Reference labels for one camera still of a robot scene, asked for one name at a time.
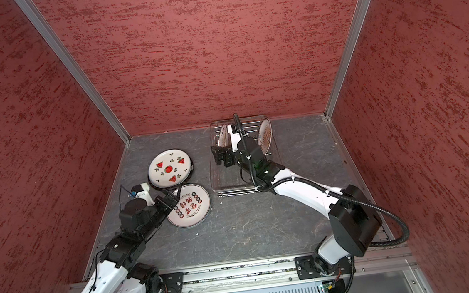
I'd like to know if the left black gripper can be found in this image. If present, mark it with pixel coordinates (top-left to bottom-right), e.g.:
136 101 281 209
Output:
134 185 189 240

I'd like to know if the floral pattern white plate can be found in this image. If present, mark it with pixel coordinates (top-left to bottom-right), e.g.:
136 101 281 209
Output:
167 184 211 228

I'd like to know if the strawberry pattern white plate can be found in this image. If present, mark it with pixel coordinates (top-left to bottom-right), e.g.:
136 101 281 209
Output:
145 146 196 190

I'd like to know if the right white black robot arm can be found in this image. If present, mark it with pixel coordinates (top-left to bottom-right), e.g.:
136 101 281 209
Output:
211 138 381 274

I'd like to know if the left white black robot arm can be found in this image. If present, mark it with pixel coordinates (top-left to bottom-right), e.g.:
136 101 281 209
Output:
81 185 182 293

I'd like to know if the orange sunburst plate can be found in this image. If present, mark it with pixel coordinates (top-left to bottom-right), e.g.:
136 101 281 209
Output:
217 125 231 148

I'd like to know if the brown leaf pattern plate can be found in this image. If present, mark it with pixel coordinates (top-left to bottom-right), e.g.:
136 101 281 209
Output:
258 118 273 155

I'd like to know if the right small circuit board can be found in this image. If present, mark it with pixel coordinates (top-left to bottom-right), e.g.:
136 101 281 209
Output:
319 279 346 293

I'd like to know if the left corner aluminium profile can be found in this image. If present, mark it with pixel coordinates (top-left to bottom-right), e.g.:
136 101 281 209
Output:
13 0 132 147

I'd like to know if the corner aluminium profile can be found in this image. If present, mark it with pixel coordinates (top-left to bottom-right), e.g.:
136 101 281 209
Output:
324 0 372 120
13 0 132 147

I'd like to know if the right corner aluminium profile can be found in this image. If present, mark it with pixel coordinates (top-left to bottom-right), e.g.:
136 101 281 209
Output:
324 0 372 120

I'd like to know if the metal wire dish rack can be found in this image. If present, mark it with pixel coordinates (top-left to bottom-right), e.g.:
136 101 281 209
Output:
209 115 282 198

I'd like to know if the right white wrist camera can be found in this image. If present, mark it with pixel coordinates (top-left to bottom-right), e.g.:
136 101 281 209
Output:
227 113 246 153

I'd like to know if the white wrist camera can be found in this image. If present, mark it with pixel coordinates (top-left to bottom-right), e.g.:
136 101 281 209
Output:
131 183 155 206
227 113 246 153

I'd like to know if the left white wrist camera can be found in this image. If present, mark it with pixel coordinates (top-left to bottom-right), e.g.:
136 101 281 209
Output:
131 183 155 206

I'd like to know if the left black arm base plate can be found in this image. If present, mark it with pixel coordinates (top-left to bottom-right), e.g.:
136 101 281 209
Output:
145 272 185 293

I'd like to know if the aluminium mounting rail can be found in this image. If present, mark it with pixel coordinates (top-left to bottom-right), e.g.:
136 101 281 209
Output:
56 237 419 293

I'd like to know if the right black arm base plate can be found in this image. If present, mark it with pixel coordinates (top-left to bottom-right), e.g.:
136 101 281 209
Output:
294 255 352 281

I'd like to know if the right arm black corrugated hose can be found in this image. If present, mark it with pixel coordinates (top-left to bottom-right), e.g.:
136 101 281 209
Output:
232 92 418 293

